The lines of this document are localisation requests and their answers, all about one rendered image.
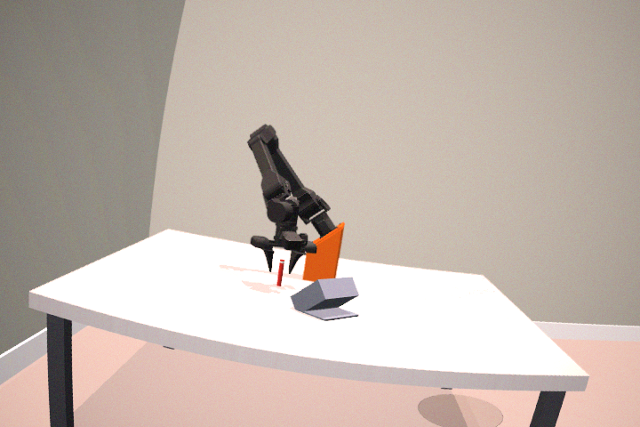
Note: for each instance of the red peg with white band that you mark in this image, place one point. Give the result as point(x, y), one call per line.
point(280, 272)

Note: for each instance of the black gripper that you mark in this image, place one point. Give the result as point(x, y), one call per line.
point(267, 246)

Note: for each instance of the grey sloped panel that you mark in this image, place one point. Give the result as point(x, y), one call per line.
point(322, 298)

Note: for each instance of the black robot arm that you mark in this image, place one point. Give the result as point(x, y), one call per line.
point(278, 182)

